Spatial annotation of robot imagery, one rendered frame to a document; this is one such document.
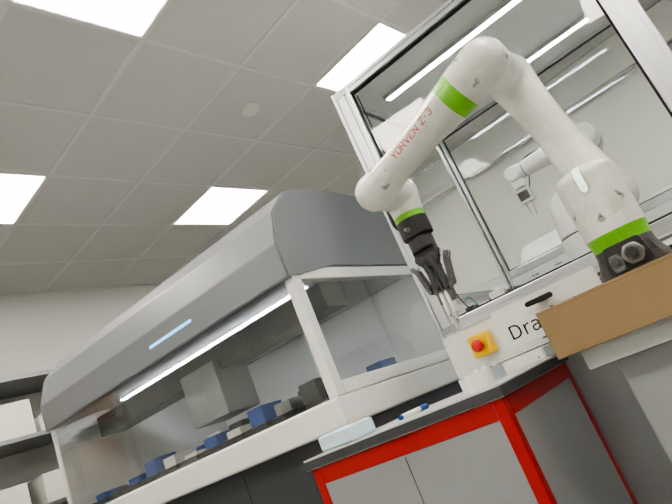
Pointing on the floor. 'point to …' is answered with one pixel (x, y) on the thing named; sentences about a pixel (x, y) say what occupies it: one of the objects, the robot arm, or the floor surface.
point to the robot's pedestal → (644, 371)
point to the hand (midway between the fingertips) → (449, 302)
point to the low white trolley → (483, 450)
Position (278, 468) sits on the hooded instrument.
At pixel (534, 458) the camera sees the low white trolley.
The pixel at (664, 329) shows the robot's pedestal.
